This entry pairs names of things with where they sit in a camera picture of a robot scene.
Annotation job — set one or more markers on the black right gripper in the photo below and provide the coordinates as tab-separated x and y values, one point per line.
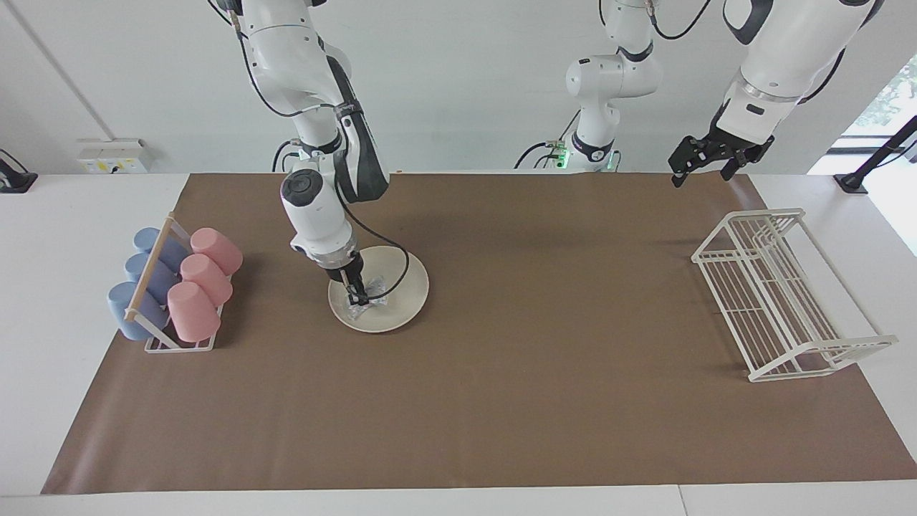
344	274

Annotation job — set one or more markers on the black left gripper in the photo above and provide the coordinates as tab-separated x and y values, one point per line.
741	143

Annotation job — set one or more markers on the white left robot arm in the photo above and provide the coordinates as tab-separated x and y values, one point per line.
788	43

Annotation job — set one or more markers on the cream round plate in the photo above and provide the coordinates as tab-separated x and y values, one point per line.
401	301

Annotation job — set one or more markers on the black angled stand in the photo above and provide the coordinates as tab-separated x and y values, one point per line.
851	180

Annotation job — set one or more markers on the pink plastic cup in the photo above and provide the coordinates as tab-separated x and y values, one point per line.
192	315
208	279
218	249

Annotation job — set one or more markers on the brown table mat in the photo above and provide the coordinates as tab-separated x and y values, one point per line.
501	416

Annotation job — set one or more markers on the window with greenery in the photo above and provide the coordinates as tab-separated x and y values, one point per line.
906	100

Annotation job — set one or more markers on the cup holder with wooden bar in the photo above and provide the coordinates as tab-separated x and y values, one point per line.
148	271

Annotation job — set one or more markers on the blue plastic cup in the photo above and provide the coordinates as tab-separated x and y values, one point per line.
125	315
137	266
147	238

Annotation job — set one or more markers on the black table clamp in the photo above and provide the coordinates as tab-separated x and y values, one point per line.
18	183

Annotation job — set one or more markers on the white wall outlet box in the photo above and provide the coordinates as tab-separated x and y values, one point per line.
114	156

